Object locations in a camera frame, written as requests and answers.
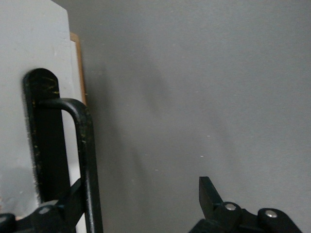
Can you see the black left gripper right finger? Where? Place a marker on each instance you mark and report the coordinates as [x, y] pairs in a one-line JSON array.
[[209, 199]]

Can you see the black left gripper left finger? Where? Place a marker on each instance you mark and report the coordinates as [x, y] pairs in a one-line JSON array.
[[48, 218]]

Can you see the white-fronted wooden drawer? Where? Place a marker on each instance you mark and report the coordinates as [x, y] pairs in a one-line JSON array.
[[24, 36]]

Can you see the wooden drawer cabinet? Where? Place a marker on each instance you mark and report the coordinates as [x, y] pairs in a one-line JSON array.
[[81, 72]]

